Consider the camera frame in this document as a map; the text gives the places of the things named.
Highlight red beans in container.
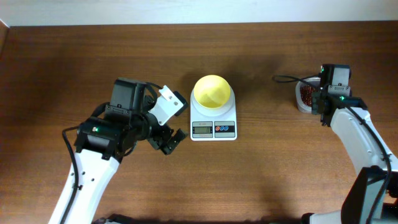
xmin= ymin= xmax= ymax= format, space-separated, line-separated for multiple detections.
xmin=300 ymin=85 xmax=317 ymax=107

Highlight yellow plastic bowl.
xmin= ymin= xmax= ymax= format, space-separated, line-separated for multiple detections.
xmin=193 ymin=75 xmax=231 ymax=109

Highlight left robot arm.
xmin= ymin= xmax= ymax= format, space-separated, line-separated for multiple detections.
xmin=49 ymin=78 xmax=188 ymax=223

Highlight clear plastic bean container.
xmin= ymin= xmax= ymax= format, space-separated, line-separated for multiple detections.
xmin=295 ymin=82 xmax=316 ymax=113

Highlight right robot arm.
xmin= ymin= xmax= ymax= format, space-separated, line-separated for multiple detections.
xmin=301 ymin=64 xmax=397 ymax=223

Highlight white digital kitchen scale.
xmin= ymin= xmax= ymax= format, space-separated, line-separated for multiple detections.
xmin=190 ymin=88 xmax=238 ymax=141

